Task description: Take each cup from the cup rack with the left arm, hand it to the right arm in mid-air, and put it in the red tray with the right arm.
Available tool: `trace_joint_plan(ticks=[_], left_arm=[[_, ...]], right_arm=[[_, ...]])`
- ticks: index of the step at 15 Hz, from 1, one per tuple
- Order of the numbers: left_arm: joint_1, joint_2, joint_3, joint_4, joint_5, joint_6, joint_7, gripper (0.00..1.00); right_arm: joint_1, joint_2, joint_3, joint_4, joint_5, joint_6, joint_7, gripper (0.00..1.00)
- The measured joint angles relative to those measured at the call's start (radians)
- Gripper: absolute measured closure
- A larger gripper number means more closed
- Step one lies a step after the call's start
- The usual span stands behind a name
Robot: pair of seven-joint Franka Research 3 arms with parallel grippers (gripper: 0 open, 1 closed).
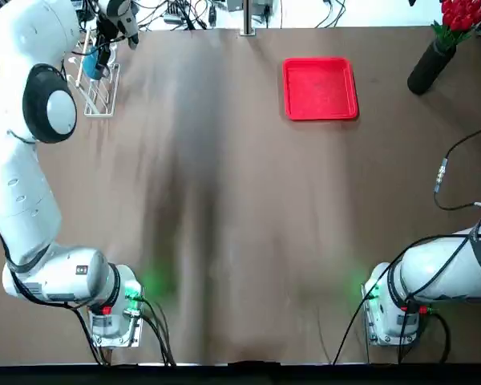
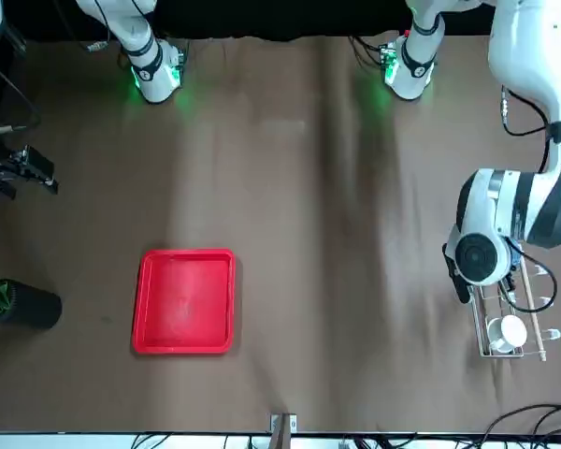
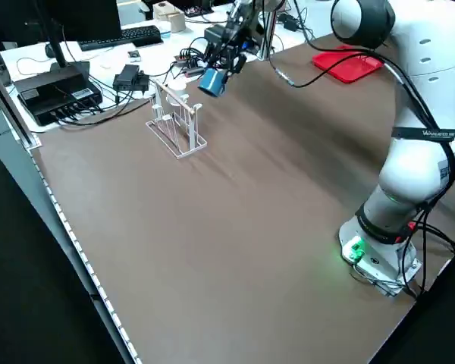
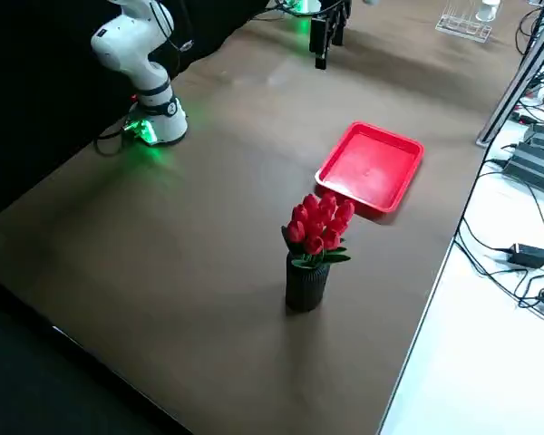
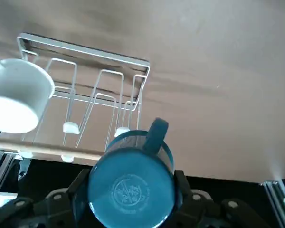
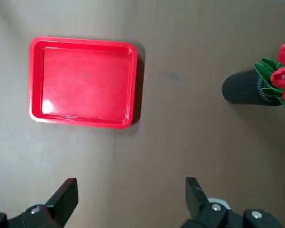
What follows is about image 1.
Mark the black base cable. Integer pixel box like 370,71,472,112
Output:
138,294,177,367
331,234,472,366

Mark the aluminium camera post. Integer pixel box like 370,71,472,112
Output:
240,0,258,37

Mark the red tulip bouquet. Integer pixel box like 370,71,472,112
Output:
430,0,481,51

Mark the white wire cup rack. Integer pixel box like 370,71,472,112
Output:
63,30,121,118

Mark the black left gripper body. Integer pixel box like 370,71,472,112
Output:
97,2,137,41

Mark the black cable with metal connector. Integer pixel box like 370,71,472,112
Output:
432,120,481,212

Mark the grey power strip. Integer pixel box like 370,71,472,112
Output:
163,10,188,25

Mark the blue cup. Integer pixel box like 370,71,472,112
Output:
83,51,108,80

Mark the red plastic tray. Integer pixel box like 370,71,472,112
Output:
282,56,360,121

